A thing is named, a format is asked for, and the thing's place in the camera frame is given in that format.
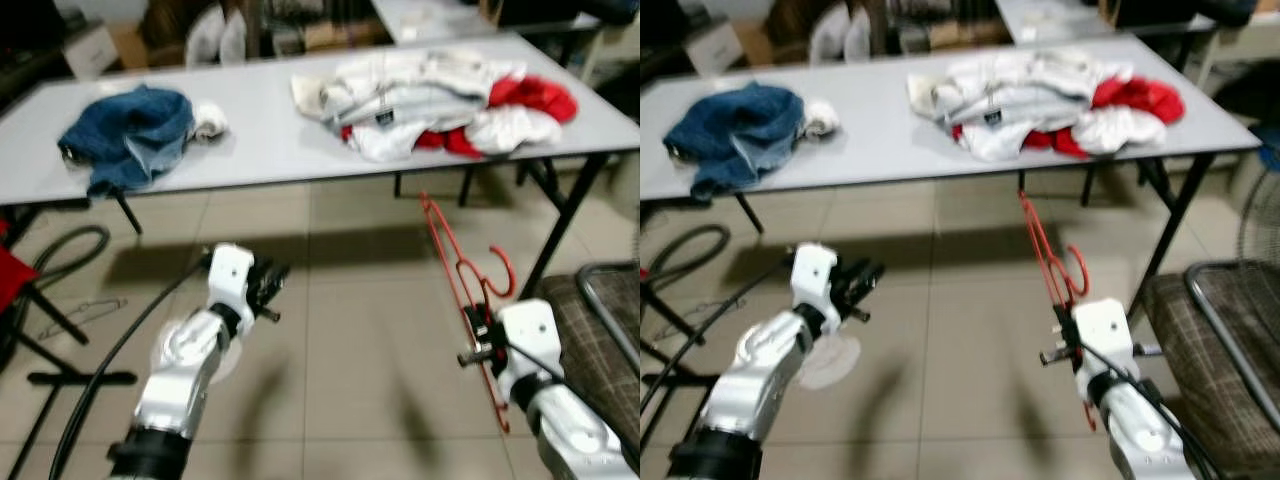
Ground red plastic clothes hanger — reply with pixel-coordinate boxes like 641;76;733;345
419;191;517;434
1017;190;1098;433

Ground blue denim garment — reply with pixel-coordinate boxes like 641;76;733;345
662;82;807;203
57;84;197;199

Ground plaid cushioned metal chair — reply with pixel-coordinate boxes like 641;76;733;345
535;262;640;456
1140;258;1280;476

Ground grey folding table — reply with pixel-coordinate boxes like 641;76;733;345
640;33;1263;321
0;33;640;301

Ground small white garment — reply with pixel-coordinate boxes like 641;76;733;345
190;100;230;142
800;97;842;139

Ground standing fan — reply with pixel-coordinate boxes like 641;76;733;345
1236;170;1280;263

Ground white clothes pile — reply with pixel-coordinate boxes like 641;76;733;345
907;48;1151;163
291;48;564;163

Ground white bags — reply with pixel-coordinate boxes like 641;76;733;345
808;5;879;66
185;5;248;66

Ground red garment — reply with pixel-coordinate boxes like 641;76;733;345
340;75;580;161
950;76;1187;161

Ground brown cardboard box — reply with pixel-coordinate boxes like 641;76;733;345
925;18;1001;51
300;18;379;53

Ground white cardboard box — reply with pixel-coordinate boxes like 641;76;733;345
688;22;746;76
62;22;121;79

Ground grey side table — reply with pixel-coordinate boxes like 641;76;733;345
995;0;1216;46
372;0;601;46

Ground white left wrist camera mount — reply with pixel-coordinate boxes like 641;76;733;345
790;243;841;313
205;243;257;313

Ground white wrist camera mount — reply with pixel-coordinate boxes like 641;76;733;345
205;243;257;313
497;298;567;386
1070;298;1138;379
790;243;841;313

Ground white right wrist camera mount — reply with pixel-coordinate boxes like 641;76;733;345
497;298;567;386
1070;298;1138;379

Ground thin wire clothes hanger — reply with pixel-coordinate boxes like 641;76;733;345
680;297;753;341
38;297;129;343

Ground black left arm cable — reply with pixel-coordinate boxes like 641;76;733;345
640;255;801;416
50;255;216;480

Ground black hose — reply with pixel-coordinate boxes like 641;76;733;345
28;224;112;293
646;224;733;293

